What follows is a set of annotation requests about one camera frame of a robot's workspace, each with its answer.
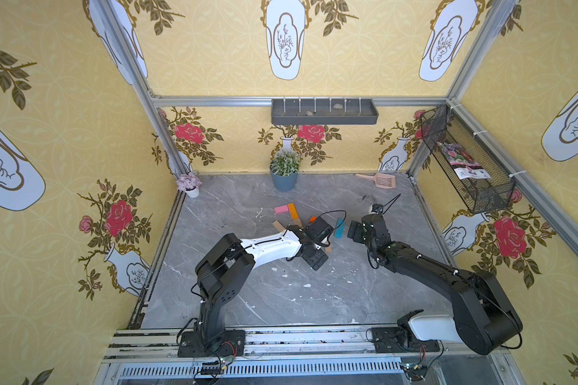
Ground teal block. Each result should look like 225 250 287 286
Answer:
334 218 345 238

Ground amber orange block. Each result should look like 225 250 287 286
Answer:
287 203 300 224

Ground pink block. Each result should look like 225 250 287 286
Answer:
275 205 289 215

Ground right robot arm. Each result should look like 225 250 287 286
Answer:
348 213 523 355

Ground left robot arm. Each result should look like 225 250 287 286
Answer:
195 217 335 347

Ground green plant in blue pot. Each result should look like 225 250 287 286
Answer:
270 150 301 192

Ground flower seed packet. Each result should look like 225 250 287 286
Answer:
439 142 491 180

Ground pink flowers in white pot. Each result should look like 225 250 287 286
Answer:
177 172 202 198

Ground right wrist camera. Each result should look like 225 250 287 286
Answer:
371 204 384 214

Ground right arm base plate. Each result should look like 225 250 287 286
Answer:
367 327 441 353

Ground black wire basket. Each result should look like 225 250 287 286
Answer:
418 106 515 213

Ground grey wall shelf tray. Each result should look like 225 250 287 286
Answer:
271 97 380 125

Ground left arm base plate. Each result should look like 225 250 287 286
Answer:
178 330 246 358

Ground aluminium rail frame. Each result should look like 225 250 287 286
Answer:
94 324 525 384

